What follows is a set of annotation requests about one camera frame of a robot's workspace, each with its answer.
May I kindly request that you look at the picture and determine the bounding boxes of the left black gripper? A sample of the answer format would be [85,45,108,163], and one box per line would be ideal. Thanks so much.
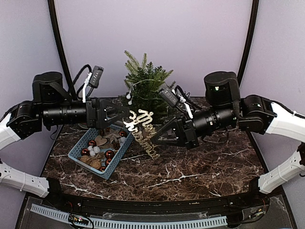
[41,95,130,129]

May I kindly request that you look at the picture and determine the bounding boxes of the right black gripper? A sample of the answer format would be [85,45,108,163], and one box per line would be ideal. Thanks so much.
[150,103,237,149]

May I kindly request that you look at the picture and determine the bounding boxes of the white ball string lights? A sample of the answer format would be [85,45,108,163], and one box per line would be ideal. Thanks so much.
[124,79,164,106]

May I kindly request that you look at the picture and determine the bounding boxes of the gold merry christmas sign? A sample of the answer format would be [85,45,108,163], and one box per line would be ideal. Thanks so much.
[123,109,160,159]

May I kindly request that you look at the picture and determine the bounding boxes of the small green christmas tree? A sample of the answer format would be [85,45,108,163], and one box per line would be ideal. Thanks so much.
[119,50,173,125]

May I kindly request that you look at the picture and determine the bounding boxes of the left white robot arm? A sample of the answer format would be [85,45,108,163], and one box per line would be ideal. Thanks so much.
[0,72,129,208]

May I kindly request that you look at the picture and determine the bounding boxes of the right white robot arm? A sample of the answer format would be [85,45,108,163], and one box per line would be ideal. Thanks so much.
[151,71,305,207]

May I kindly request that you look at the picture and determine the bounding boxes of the copper red bauble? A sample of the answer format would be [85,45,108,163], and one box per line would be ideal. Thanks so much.
[88,139,97,147]
[104,150,115,159]
[81,148,90,156]
[119,130,128,137]

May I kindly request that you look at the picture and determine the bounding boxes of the wooden heart ornament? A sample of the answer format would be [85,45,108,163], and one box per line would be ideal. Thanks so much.
[94,135,108,147]

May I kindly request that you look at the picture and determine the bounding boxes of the light blue plastic basket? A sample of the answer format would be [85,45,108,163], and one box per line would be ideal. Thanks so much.
[68,125,133,180]

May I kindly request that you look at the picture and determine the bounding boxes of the twine ball ornament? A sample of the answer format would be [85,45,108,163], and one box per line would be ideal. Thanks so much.
[89,159,102,170]

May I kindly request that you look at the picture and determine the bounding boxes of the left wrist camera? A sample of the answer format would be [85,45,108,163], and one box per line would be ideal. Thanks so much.
[82,66,104,103]

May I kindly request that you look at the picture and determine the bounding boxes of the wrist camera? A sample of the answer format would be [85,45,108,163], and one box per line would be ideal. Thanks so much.
[82,66,104,103]
[158,84,193,119]

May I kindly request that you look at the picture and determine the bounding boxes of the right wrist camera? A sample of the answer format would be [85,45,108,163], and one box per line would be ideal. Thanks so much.
[158,84,193,119]

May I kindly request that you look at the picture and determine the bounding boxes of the black table front rail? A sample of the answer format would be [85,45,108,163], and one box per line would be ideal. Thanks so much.
[45,177,270,215]

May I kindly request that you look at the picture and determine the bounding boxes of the white cable duct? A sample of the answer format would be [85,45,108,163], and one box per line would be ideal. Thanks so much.
[30,204,227,229]

